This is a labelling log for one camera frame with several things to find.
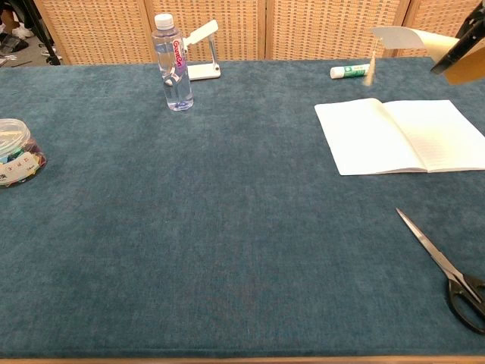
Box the white sneaker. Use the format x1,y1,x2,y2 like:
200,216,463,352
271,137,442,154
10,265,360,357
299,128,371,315
12,22,36,39

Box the white green glue stick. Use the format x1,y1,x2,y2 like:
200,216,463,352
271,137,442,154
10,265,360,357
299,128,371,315
330,63,371,80

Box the black handled steel scissors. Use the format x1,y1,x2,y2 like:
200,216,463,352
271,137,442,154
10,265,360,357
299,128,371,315
395,207,485,335

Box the wicker folding screen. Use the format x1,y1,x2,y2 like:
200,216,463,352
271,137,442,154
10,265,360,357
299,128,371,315
33,0,485,65

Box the open white notebook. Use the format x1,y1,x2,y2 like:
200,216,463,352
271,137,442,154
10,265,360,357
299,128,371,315
314,97,485,177

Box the teal blue table cloth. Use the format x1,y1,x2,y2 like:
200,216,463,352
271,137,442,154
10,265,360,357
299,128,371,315
0,55,485,359

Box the white folding phone stand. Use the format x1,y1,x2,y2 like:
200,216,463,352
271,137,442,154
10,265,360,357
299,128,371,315
181,19,222,82

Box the black tripod stand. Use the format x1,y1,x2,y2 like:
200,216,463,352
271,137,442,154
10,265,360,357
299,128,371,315
14,0,64,66

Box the orange cream bookmark with tassel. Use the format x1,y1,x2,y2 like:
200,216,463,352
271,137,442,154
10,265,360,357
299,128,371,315
362,25,485,87

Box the clear jar of colourful clips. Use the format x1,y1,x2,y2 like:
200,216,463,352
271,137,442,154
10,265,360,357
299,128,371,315
0,118,49,188

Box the clear plastic water bottle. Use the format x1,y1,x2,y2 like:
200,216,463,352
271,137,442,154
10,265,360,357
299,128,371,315
152,13,195,112

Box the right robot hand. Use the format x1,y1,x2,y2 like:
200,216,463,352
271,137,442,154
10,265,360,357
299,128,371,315
430,0,485,76

